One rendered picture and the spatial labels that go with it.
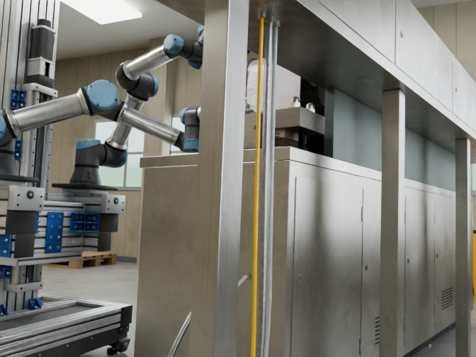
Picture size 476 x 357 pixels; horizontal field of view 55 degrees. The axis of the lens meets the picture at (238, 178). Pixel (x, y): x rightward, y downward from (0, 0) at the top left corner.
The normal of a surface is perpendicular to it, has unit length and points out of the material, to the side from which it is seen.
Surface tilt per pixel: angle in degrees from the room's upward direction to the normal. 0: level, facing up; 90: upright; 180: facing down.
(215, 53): 90
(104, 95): 87
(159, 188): 90
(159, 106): 90
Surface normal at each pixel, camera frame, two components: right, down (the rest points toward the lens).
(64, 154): -0.41, -0.09
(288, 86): -0.62, -0.09
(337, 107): 0.79, -0.02
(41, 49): 0.35, -0.07
